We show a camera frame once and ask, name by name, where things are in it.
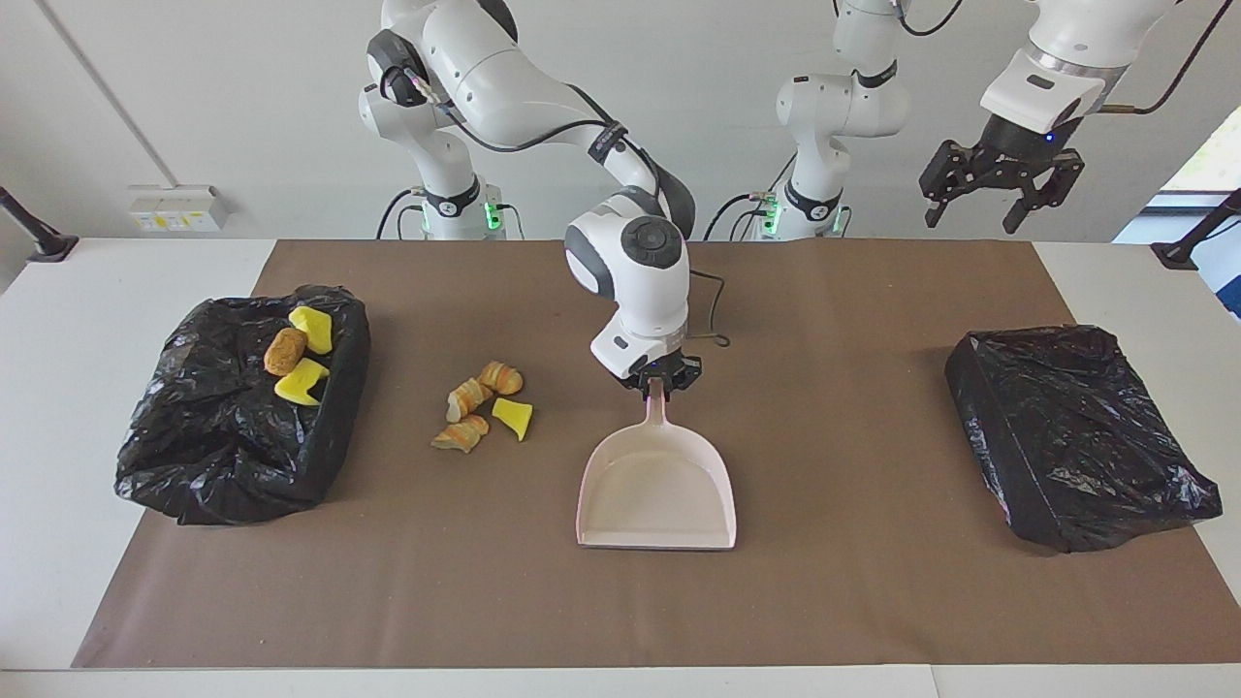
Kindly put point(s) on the notched yellow sponge piece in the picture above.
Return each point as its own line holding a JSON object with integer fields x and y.
{"x": 299, "y": 383}

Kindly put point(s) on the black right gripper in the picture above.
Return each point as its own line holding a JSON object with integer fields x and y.
{"x": 661, "y": 366}

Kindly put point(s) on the chunky yellow sponge piece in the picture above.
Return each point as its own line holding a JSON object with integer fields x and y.
{"x": 315, "y": 332}

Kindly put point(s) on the bright window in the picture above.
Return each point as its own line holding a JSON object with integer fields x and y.
{"x": 1212, "y": 165}

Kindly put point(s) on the crumpled black bag-lined bin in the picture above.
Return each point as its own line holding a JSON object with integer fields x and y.
{"x": 213, "y": 446}

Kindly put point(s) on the white wall socket box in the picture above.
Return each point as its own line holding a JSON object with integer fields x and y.
{"x": 179, "y": 208}

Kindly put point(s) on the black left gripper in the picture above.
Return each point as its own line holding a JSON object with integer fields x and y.
{"x": 1016, "y": 150}

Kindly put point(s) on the beige plastic dustpan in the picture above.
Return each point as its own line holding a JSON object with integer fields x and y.
{"x": 654, "y": 494}

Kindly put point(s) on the brown paper table mat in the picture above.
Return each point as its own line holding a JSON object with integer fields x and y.
{"x": 620, "y": 601}

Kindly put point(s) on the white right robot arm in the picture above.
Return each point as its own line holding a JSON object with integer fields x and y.
{"x": 630, "y": 291}

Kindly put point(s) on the striped croissant bread piece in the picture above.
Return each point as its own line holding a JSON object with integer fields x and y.
{"x": 461, "y": 434}
{"x": 502, "y": 378}
{"x": 467, "y": 397}

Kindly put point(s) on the taut black bag-lined bin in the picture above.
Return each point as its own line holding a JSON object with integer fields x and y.
{"x": 1066, "y": 446}

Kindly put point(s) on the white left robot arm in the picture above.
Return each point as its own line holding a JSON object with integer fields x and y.
{"x": 834, "y": 107}

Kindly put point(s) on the brown cork-like cylinder piece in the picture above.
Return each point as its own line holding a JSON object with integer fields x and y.
{"x": 284, "y": 352}

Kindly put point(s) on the small yellow sponge wedge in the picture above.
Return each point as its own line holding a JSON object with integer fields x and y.
{"x": 514, "y": 417}

